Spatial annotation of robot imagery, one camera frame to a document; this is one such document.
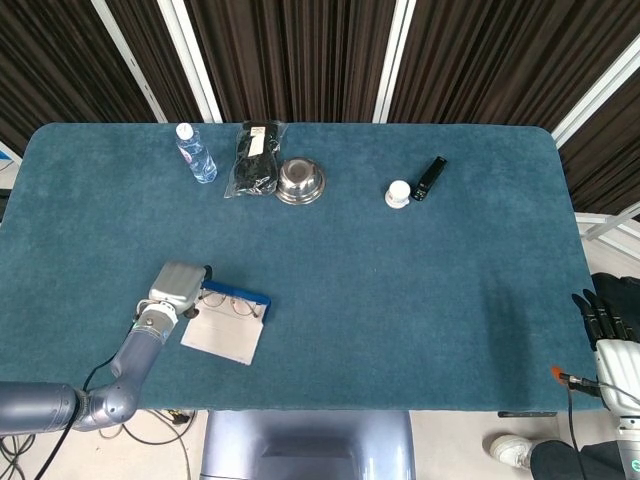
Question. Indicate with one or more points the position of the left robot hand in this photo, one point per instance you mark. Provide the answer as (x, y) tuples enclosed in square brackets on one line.
[(175, 285)]

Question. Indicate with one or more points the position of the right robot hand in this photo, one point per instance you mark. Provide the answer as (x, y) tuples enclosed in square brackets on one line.
[(620, 370)]

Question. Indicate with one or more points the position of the blue glasses case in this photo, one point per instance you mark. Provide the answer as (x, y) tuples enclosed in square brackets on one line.
[(222, 337)]

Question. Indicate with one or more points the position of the eyeglasses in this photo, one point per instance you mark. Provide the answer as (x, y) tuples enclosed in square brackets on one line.
[(242, 307)]

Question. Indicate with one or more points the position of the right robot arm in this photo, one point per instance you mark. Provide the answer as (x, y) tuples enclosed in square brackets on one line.
[(630, 450)]

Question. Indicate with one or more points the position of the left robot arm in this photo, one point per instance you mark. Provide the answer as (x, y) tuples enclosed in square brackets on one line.
[(135, 360)]

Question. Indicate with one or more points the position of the dark trouser leg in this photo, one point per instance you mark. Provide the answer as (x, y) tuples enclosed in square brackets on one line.
[(565, 462)]

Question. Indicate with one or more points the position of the clear plastic water bottle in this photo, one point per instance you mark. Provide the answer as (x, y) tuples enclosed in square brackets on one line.
[(197, 157)]

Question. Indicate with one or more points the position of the floor power plug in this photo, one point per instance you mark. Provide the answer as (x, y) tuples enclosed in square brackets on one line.
[(177, 416)]

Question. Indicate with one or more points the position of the white sneaker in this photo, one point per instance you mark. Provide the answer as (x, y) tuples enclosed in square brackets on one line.
[(510, 450)]

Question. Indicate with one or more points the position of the plastic bag with black cloth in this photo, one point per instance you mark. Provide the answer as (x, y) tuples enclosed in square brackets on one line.
[(255, 170)]

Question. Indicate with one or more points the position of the stainless steel bowl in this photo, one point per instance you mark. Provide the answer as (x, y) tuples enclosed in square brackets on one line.
[(300, 182)]

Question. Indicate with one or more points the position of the blue table cloth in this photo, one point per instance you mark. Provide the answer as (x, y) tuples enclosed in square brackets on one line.
[(375, 310)]

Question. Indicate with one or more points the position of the white and blue board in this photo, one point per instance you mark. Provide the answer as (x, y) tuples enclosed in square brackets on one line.
[(7, 162)]

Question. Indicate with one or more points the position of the blue-grey robot torso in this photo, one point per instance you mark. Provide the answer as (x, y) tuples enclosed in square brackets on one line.
[(307, 445)]

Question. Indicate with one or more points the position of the small white jar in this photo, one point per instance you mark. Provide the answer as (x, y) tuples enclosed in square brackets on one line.
[(398, 194)]

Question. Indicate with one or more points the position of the dark brown curtain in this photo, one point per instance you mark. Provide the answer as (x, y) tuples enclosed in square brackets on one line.
[(300, 50)]

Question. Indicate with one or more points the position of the black remote device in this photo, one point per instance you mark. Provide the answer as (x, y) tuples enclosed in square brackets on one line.
[(430, 177)]

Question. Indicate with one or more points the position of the white metal floor frame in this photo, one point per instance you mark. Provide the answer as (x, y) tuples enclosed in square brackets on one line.
[(600, 225)]

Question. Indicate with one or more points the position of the white frame post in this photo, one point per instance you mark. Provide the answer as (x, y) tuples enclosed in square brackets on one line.
[(190, 55), (600, 85), (392, 55), (130, 65)]

